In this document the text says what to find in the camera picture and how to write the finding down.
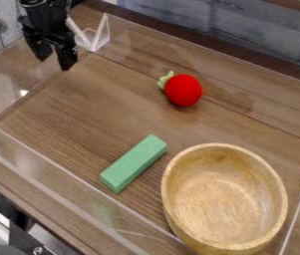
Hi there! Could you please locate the wooden oval bowl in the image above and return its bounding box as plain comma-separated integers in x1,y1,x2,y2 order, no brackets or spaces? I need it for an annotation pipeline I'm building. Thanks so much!
161,142,288,255

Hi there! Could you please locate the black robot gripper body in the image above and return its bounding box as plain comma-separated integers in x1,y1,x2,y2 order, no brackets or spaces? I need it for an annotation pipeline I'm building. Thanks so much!
18,2,76,46

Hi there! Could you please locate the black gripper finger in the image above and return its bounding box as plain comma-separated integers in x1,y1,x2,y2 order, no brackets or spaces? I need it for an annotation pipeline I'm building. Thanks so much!
56,44,78,71
25,33,53,61

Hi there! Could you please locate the red plush fruit green leaf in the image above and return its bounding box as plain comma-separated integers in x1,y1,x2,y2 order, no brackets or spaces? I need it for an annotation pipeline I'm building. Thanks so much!
157,71,203,108

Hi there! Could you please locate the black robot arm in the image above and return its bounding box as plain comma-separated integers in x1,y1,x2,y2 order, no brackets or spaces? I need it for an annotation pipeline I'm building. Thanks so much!
18,0,78,71

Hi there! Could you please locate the black metal frame bracket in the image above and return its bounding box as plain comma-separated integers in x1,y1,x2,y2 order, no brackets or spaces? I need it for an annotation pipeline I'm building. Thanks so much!
9,211,56,255

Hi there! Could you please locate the green rectangular block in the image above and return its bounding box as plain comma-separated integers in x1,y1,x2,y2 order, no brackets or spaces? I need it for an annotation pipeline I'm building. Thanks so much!
100,134,167,193

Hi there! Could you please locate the clear acrylic tray enclosure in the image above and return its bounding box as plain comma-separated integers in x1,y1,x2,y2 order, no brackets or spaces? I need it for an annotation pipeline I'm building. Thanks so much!
0,6,300,255

